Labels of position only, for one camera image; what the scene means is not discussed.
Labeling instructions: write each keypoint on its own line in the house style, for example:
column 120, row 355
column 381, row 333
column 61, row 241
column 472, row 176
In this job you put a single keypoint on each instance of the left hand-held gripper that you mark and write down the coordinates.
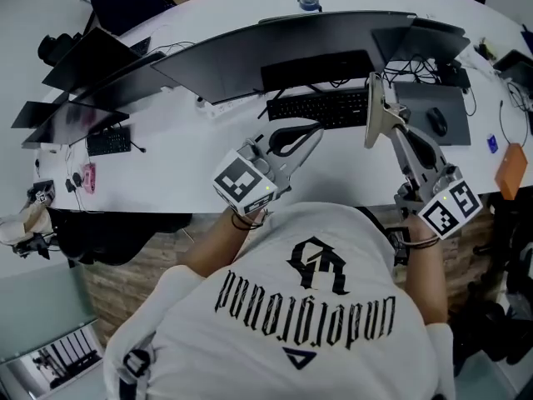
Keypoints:
column 239, row 181

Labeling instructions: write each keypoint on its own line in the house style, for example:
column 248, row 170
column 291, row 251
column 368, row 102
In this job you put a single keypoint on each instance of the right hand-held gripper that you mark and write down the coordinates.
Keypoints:
column 449, row 211

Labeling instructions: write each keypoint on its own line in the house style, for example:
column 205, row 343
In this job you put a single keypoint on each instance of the person's left forearm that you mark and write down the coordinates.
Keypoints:
column 208, row 244

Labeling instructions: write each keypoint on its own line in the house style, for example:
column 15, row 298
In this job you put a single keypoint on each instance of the person's right forearm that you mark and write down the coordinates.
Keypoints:
column 424, row 281

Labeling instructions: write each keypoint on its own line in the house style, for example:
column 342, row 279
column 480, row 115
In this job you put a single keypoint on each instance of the black computer mouse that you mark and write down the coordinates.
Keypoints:
column 436, row 121

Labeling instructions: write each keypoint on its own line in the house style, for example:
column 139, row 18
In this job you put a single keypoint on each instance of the large black keyboard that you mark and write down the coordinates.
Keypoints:
column 320, row 108

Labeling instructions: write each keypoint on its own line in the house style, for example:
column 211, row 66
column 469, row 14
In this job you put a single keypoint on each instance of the grey mouse pad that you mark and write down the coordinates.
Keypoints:
column 454, row 111

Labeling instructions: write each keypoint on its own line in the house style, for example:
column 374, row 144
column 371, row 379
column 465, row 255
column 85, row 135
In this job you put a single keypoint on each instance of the white power strip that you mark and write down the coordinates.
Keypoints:
column 233, row 106

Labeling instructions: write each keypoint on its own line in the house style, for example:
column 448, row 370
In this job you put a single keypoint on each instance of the blue card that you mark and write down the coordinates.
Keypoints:
column 492, row 144

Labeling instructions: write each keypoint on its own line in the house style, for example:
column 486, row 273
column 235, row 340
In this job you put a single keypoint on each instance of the thin wrist bands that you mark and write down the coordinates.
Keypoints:
column 424, row 242

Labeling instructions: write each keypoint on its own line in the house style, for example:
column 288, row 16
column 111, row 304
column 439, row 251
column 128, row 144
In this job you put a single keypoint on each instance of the black docking hub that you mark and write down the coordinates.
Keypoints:
column 456, row 75

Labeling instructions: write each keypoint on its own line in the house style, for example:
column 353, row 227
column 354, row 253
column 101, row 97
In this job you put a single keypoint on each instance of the wide curved black monitor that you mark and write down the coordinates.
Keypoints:
column 283, row 52

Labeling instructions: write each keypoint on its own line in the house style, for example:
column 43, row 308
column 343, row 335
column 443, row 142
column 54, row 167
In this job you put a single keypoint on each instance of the orange box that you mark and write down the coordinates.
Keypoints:
column 511, row 171

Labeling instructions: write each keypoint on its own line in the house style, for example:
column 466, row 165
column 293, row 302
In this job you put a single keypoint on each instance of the black wrist bands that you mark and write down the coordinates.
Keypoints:
column 245, row 221

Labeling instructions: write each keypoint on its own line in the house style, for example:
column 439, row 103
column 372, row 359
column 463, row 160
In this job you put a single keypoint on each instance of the black laptop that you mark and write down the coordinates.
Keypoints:
column 516, row 67

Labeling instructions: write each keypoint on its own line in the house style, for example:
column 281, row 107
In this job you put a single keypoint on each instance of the blue round container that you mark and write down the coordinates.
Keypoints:
column 309, row 1

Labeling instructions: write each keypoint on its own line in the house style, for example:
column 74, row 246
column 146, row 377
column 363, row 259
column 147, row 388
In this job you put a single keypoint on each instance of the small black keyboard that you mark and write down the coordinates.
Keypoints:
column 109, row 141

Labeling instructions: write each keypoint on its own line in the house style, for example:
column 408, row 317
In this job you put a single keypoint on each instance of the person's white printed shirt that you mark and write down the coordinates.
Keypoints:
column 270, row 327

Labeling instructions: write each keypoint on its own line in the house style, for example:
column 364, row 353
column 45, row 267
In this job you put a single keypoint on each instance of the black office chair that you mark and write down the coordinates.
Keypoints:
column 499, row 327

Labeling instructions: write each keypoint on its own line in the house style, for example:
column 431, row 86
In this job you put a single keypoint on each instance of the pink packet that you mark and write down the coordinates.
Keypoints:
column 90, row 177

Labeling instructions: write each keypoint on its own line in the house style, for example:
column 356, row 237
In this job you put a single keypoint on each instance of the dark blue chair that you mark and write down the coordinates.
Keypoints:
column 125, row 2

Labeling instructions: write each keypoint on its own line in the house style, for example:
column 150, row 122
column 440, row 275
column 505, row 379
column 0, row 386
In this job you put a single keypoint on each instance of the black power adapter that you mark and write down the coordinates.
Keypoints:
column 76, row 178

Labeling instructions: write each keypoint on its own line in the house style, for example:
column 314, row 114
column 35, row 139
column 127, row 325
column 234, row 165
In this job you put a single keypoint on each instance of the black round device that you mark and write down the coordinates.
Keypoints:
column 56, row 48

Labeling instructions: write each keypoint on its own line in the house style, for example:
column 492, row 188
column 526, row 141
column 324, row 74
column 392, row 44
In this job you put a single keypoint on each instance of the black harness buckle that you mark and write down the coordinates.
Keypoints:
column 136, row 363

